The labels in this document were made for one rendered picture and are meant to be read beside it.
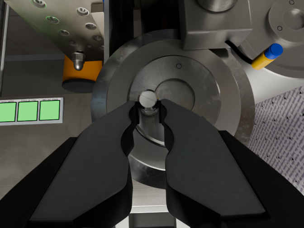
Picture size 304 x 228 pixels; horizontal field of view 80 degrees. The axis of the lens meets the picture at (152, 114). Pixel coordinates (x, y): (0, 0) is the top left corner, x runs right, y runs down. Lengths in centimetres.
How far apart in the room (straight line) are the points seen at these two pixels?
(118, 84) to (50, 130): 42
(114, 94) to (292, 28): 18
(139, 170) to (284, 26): 19
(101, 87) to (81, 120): 36
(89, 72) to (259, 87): 184
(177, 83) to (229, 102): 5
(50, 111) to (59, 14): 25
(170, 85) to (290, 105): 21
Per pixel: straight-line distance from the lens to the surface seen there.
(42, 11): 45
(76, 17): 44
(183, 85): 15
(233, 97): 17
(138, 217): 61
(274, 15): 23
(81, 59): 56
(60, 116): 55
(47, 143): 57
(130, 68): 17
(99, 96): 17
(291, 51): 22
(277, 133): 35
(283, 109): 34
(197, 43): 17
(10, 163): 62
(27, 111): 60
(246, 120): 18
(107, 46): 20
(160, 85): 15
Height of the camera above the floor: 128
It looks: 9 degrees down
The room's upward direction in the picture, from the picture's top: 178 degrees clockwise
